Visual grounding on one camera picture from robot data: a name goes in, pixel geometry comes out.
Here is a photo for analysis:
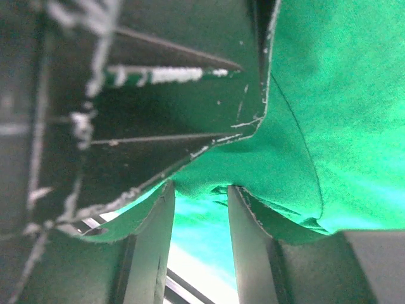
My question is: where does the green t shirt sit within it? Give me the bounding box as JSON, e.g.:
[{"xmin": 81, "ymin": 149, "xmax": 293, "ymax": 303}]
[{"xmin": 0, "ymin": 0, "xmax": 405, "ymax": 304}]

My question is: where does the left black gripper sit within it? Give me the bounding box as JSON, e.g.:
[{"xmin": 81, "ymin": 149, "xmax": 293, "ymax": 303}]
[{"xmin": 1, "ymin": 1, "xmax": 280, "ymax": 239}]

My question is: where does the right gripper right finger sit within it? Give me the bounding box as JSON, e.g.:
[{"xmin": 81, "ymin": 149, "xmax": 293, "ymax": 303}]
[{"xmin": 227, "ymin": 186, "xmax": 404, "ymax": 303}]

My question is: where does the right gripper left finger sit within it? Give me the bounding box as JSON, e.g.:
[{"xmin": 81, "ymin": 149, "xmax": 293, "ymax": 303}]
[{"xmin": 18, "ymin": 181, "xmax": 175, "ymax": 303}]

